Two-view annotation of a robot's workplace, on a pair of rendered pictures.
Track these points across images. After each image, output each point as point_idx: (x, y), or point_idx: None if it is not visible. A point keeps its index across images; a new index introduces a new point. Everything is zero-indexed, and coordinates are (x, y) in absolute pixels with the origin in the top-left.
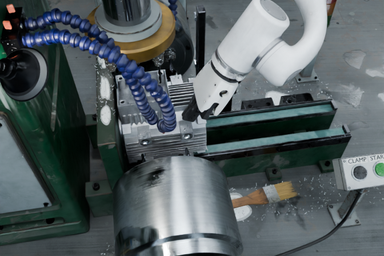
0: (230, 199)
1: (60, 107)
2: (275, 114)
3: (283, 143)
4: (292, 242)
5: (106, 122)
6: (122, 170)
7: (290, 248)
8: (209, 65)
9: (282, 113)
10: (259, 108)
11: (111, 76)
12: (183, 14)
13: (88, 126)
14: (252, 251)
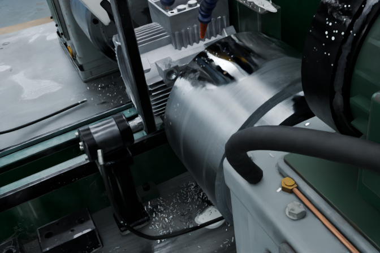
0: (79, 5)
1: None
2: (35, 178)
3: (29, 140)
4: (40, 128)
5: None
6: None
7: (43, 123)
8: None
9: (25, 183)
10: (60, 172)
11: None
12: (200, 132)
13: None
14: (80, 112)
